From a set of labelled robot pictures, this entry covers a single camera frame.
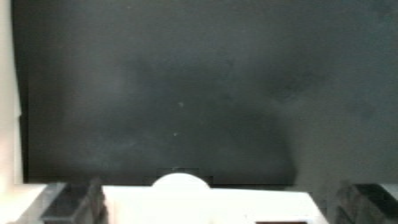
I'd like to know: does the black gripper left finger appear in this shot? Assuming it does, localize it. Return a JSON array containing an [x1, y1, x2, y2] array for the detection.
[[41, 179, 107, 224]]

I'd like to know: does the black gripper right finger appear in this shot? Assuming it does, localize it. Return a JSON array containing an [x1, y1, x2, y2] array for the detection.
[[332, 182, 398, 224]]

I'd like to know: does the white front drawer box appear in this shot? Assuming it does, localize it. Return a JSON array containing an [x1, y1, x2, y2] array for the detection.
[[103, 173, 329, 224]]

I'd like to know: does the white U-shaped border rail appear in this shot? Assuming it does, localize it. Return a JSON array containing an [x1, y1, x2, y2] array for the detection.
[[0, 0, 44, 224]]

